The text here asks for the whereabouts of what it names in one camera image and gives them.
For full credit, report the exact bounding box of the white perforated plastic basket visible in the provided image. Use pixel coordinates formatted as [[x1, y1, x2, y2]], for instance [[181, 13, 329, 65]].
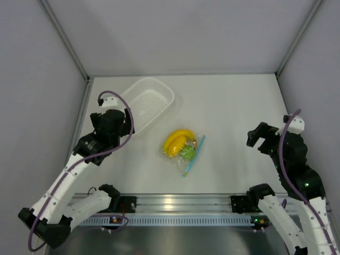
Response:
[[121, 77, 175, 139]]

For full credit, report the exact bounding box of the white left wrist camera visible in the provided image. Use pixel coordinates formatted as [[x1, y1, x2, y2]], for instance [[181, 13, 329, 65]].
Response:
[[98, 96, 118, 109]]

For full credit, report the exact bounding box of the aluminium mounting rail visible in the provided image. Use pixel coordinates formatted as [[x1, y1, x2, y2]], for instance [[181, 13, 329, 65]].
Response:
[[71, 193, 333, 215]]

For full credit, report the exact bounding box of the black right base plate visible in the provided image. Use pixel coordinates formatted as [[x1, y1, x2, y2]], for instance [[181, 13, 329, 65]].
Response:
[[230, 195, 253, 214]]

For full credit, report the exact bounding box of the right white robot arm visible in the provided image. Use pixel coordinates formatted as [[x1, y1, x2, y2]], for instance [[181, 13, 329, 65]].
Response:
[[246, 122, 339, 254]]

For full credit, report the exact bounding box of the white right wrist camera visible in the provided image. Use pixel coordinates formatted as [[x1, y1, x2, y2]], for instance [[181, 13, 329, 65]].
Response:
[[287, 115, 305, 134]]

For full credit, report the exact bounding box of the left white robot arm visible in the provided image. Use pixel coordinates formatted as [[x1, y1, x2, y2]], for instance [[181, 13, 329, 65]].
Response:
[[18, 107, 134, 252]]

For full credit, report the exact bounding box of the clear zip top bag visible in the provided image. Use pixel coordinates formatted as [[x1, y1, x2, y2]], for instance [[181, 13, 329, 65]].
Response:
[[160, 129, 206, 177]]

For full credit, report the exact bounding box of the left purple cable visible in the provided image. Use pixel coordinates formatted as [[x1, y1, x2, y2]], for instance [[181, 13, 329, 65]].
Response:
[[28, 90, 134, 252]]

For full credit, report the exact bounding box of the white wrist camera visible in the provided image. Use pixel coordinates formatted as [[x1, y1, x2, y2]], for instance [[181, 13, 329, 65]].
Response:
[[287, 115, 305, 134], [98, 96, 118, 109]]

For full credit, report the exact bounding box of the white slotted cable duct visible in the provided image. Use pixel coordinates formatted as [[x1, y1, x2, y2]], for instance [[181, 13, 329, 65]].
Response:
[[80, 214, 269, 227]]

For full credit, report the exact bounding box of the green fake fruit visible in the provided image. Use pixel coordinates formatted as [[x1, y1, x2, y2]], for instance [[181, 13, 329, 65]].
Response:
[[180, 145, 196, 161]]

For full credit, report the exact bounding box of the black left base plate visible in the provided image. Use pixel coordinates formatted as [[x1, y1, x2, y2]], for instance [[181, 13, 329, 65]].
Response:
[[115, 196, 137, 214]]

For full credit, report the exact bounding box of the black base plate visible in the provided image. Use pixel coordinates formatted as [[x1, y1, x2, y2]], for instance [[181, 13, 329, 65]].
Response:
[[115, 196, 137, 214], [230, 195, 253, 214]]

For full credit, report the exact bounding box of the yellow fake banana bunch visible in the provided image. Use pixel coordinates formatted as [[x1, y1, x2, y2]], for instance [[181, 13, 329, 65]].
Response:
[[162, 129, 196, 157]]

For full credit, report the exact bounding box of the yellow fake mango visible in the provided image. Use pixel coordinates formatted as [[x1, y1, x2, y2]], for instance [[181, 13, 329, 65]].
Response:
[[167, 135, 187, 157]]

